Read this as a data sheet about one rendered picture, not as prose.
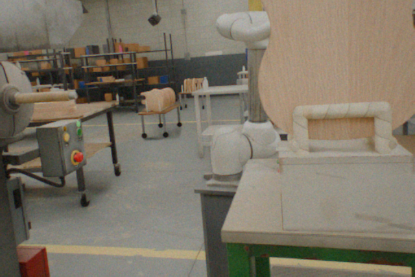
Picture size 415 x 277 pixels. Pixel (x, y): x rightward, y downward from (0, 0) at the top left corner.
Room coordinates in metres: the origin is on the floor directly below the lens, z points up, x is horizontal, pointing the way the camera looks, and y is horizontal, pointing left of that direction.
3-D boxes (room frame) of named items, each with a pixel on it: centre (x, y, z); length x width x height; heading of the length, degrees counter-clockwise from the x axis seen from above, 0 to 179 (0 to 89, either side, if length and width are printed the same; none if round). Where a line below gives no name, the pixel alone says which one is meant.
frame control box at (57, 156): (1.42, 0.66, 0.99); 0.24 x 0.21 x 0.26; 76
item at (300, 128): (0.78, -0.21, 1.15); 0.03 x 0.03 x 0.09
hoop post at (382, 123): (0.74, -0.37, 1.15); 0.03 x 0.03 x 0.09
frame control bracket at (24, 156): (1.36, 0.68, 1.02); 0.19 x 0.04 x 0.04; 166
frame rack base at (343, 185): (0.81, -0.30, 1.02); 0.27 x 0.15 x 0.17; 80
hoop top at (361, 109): (0.76, -0.29, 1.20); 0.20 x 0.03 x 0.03; 79
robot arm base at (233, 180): (1.76, -0.07, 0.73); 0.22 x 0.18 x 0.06; 68
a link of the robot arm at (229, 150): (1.76, -0.10, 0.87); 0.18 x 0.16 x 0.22; 117
